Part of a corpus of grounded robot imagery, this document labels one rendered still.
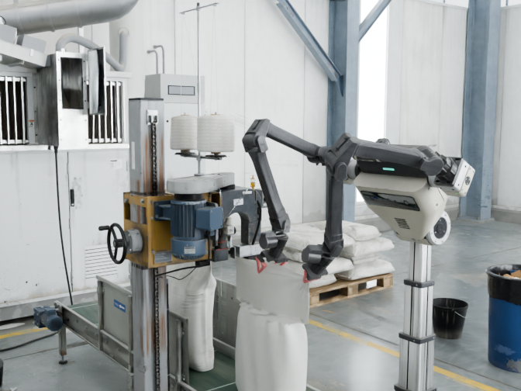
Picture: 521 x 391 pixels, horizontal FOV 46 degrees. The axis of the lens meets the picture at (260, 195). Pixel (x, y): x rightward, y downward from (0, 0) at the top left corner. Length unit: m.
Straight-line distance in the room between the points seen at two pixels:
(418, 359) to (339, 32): 6.49
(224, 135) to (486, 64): 8.90
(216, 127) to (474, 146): 8.94
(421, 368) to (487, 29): 8.85
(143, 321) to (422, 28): 8.31
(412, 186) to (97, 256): 3.61
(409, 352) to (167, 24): 5.31
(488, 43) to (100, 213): 7.47
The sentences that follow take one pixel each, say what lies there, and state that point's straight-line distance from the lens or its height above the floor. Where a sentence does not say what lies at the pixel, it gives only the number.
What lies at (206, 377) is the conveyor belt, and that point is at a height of 0.38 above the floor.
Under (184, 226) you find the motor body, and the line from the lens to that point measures 2.60.
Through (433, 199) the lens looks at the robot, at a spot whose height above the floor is 1.35.
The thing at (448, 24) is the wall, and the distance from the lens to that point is 11.01.
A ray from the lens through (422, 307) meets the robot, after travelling 2.93.
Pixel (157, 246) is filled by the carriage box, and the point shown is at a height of 1.12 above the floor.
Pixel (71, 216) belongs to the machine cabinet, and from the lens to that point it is 5.51.
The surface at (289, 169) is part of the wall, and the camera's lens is 8.42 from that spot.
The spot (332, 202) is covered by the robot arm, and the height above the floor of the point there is 1.37.
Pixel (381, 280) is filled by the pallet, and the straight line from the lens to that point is 6.42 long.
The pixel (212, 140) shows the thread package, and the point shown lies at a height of 1.58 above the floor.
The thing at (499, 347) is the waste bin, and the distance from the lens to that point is 4.63.
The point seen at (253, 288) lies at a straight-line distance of 2.82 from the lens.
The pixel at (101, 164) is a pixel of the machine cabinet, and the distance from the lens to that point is 5.57.
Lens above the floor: 1.65
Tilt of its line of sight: 7 degrees down
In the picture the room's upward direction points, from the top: straight up
